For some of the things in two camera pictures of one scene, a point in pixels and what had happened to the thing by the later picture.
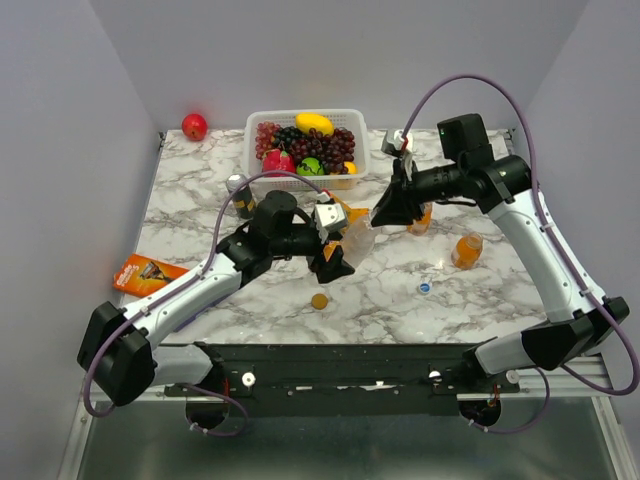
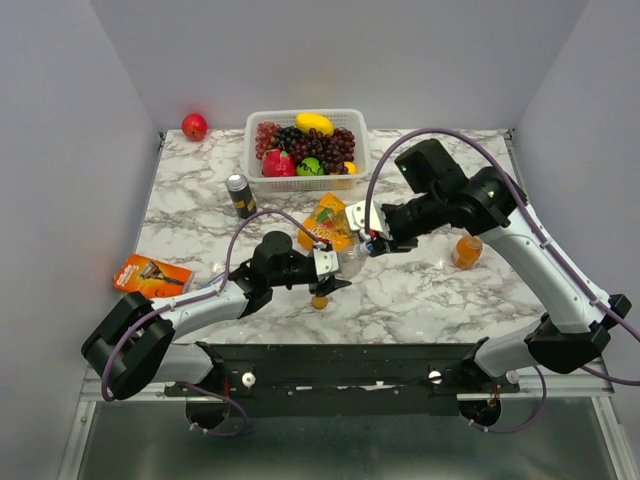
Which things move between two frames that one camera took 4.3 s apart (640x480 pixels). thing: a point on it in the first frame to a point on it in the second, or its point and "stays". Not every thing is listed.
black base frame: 260,379 stays
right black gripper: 401,203 to 382,245
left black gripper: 327,271 to 320,289
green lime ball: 310,166 stays
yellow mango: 321,122 stays
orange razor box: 139,275 stays
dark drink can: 242,198 stays
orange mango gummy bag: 351,214 to 330,222
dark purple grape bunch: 286,135 stays
